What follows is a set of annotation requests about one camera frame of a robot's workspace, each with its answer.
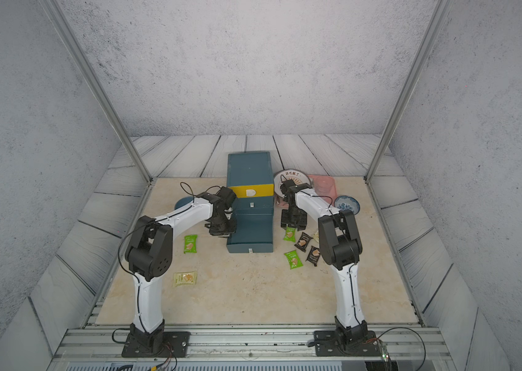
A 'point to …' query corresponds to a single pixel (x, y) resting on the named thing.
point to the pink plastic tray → (325, 186)
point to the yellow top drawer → (253, 191)
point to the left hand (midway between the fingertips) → (236, 235)
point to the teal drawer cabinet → (250, 177)
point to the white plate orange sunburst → (297, 175)
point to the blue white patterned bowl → (347, 202)
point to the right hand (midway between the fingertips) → (291, 226)
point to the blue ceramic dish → (183, 202)
